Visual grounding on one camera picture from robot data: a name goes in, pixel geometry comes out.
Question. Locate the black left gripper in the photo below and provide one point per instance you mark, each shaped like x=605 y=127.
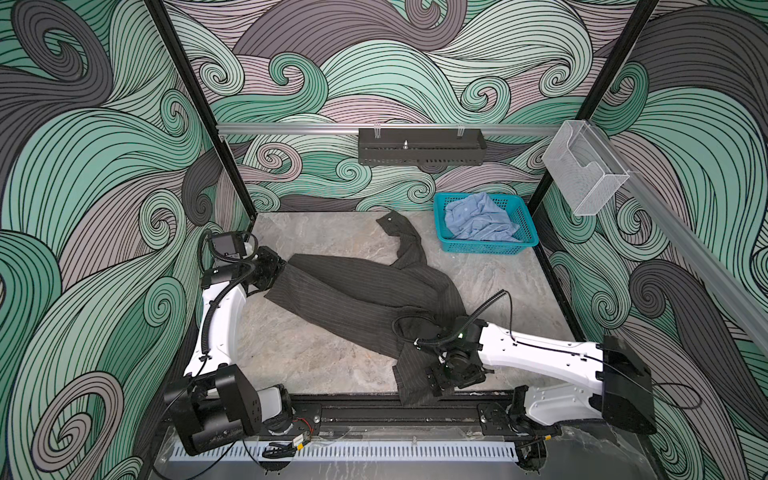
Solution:
x=273 y=264

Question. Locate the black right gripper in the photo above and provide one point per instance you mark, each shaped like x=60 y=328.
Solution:
x=438 y=384

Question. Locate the dark grey pinstripe shirt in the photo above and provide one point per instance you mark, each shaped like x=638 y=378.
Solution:
x=382 y=308

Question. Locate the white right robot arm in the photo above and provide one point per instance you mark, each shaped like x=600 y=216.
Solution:
x=604 y=380

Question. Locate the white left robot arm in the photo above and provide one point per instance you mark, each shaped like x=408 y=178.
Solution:
x=212 y=371

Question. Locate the light blue shirt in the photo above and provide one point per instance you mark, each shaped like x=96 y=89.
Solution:
x=478 y=218

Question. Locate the teal plastic basket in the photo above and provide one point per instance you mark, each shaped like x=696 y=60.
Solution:
x=512 y=204

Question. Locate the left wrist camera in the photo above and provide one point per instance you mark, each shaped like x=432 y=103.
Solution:
x=232 y=247

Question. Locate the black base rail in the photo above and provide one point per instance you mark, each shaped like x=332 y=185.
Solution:
x=408 y=414

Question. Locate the white slotted cable duct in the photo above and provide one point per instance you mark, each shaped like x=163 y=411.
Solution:
x=365 y=451

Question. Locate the black perforated wall tray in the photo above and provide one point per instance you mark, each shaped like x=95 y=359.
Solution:
x=423 y=148

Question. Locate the clear plastic wall bin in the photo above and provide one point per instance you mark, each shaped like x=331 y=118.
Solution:
x=587 y=169

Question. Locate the black vertical frame post left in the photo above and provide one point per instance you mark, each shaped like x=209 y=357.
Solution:
x=174 y=47

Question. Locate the black vertical frame post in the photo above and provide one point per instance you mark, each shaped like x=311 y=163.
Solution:
x=618 y=55
x=174 y=47

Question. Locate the aluminium side wall rail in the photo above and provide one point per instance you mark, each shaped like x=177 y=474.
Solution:
x=654 y=183

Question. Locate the black vertical frame post right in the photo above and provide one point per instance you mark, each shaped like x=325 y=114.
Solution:
x=618 y=55

